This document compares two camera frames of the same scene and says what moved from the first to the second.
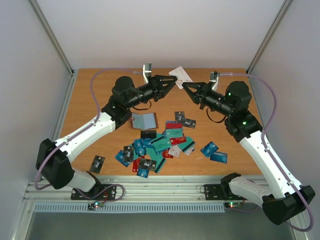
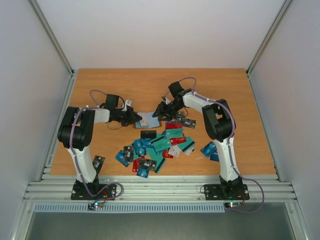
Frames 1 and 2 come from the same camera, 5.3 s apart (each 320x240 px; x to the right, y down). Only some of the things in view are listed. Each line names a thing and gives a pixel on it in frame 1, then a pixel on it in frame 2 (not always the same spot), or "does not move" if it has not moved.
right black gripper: x=204 y=94 to x=165 y=110
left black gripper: x=158 y=87 to x=131 y=119
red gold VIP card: x=175 y=140 does not move
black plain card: x=148 y=134 does not move
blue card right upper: x=209 y=149 does not move
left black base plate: x=99 y=192 does not move
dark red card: x=174 y=125 does not move
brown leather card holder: x=144 y=120 does not move
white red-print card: x=181 y=76 to x=144 y=121
